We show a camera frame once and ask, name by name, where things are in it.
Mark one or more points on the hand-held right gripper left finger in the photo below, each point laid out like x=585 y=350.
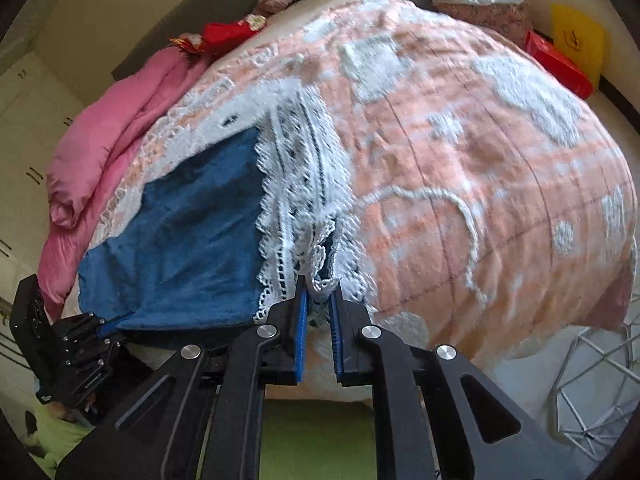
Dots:
x=301 y=340

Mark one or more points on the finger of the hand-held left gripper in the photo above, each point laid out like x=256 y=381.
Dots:
x=112 y=329

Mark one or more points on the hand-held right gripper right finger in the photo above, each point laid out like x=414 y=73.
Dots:
x=335 y=345

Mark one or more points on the blue denim pants with lace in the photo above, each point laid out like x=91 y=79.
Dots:
x=190 y=220

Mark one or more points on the green clothing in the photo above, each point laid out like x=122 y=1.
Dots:
x=315 y=440

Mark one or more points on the pink duvet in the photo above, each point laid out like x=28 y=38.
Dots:
x=100 y=150

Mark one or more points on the peach printed blanket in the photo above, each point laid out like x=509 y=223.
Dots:
x=450 y=185

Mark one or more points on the cream wardrobe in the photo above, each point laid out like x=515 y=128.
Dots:
x=25 y=125

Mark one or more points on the red patterned cloth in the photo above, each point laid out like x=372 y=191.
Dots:
x=225 y=32

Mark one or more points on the grey headboard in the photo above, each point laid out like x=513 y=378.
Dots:
x=200 y=5

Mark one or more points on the red box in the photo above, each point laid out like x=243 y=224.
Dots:
x=555 y=60

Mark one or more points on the pink floral pillow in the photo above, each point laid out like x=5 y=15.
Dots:
x=490 y=20

